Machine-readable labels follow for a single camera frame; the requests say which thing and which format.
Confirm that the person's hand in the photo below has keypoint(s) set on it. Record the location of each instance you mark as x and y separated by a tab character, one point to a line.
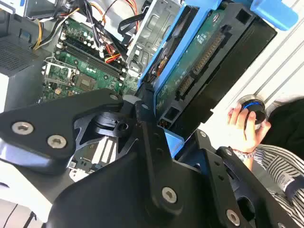
242	135

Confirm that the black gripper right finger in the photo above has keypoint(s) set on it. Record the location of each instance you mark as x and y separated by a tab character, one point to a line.
217	187

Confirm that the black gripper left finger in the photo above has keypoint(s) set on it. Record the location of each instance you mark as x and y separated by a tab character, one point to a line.
47	114

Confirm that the hard disk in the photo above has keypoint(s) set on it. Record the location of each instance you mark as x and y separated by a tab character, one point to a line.
213	78

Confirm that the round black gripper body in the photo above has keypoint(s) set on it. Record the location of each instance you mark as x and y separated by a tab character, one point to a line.
107	202

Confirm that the round black blue-ringed tool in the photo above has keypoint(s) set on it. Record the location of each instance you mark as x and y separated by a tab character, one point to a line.
257	110

